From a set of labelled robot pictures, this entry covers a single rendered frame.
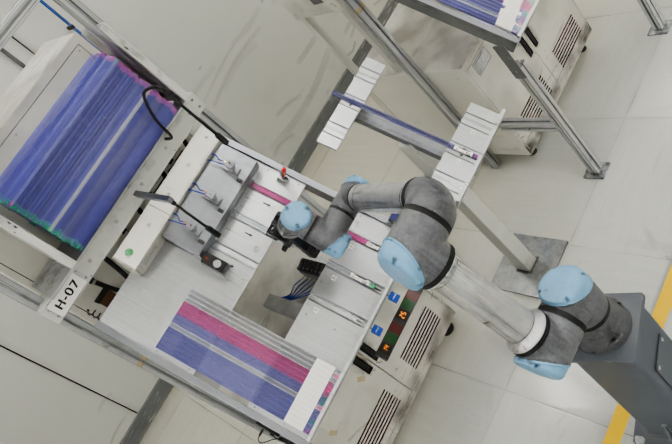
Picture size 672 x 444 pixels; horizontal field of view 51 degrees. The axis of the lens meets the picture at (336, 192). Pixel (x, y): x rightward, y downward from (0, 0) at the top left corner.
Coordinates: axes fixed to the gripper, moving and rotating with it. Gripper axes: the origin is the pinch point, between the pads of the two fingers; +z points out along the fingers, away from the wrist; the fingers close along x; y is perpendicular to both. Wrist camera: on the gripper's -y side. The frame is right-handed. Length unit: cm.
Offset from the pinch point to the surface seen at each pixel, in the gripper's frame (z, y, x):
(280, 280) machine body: 53, -5, 3
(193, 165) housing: 1.4, 37.1, -6.1
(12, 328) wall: 147, 91, 70
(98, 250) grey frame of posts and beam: -1, 46, 30
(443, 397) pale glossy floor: 52, -79, 10
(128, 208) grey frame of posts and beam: -0.3, 45.8, 15.4
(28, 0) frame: -27, 94, -16
